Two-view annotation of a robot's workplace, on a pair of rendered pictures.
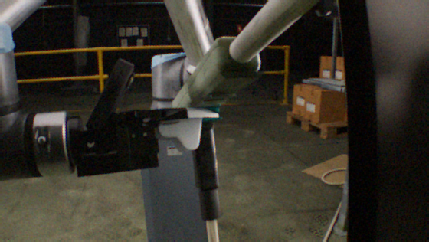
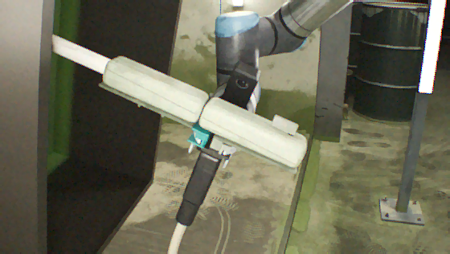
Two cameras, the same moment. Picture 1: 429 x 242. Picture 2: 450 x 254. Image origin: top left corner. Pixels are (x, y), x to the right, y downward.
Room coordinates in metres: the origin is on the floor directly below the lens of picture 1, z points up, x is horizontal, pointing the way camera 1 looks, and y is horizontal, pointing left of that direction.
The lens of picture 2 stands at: (0.72, -0.45, 1.05)
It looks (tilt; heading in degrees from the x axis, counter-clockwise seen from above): 21 degrees down; 119
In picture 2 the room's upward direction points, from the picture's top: straight up
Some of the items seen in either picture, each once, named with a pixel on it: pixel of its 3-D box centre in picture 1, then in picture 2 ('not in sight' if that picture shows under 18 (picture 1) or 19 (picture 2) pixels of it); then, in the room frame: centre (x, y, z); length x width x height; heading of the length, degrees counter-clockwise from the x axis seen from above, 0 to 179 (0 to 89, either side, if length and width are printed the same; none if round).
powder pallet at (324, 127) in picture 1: (342, 120); not in sight; (3.49, -1.62, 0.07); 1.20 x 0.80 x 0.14; 109
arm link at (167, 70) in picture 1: (171, 74); not in sight; (1.20, 0.18, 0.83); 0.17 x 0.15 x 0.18; 71
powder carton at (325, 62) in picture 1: (338, 70); not in sight; (3.65, -1.58, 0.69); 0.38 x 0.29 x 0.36; 104
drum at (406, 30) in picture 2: not in sight; (393, 60); (0.42, 2.88, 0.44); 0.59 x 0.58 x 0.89; 117
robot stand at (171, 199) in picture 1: (174, 187); not in sight; (1.21, 0.19, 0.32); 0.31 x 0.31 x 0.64; 12
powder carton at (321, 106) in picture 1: (324, 104); not in sight; (3.25, -1.27, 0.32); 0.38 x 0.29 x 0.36; 109
